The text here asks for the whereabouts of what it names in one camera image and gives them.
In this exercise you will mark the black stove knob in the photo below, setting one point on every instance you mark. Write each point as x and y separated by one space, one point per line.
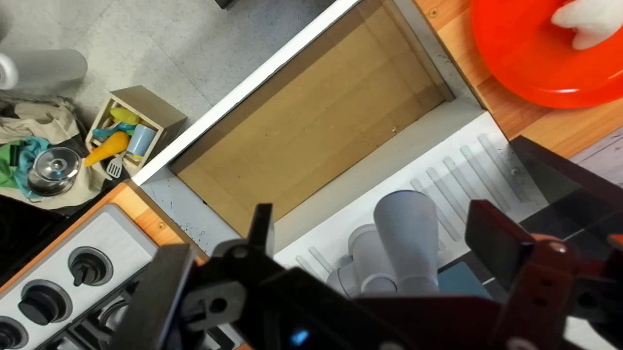
44 302
89 267
11 335

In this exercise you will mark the light blue toy cup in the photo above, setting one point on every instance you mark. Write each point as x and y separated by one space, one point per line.
141 141

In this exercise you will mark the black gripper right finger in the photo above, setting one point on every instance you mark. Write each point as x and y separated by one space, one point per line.
500 244

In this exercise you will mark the orange cutting board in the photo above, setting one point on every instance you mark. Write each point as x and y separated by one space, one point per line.
552 129

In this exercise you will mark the white toy garlic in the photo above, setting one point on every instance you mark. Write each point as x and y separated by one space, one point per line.
595 22

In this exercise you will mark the beige storage box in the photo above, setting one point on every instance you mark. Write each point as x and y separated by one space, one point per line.
159 110

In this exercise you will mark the black frame post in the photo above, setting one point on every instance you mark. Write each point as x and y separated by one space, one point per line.
572 187

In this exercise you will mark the green teal cloth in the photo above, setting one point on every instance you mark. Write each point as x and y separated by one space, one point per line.
17 162

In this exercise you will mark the clear glass jar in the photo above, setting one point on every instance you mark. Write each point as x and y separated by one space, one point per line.
56 168

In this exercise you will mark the red plastic plate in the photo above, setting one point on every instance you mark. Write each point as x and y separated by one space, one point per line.
533 59

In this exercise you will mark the silver toy stove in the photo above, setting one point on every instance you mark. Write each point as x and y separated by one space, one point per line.
124 240

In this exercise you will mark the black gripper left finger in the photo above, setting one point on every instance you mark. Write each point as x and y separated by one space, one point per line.
157 298

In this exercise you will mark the white cylinder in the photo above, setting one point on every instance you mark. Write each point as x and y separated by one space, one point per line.
46 71

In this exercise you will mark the whitewashed wood backdrop panel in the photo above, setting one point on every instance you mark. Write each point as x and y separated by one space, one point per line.
611 158

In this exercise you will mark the grey toy faucet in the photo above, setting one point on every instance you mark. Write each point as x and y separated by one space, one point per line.
406 240

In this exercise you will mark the yellow toy item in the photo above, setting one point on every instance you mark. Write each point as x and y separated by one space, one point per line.
108 149

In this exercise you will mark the white toy sink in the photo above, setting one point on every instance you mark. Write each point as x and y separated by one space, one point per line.
313 129

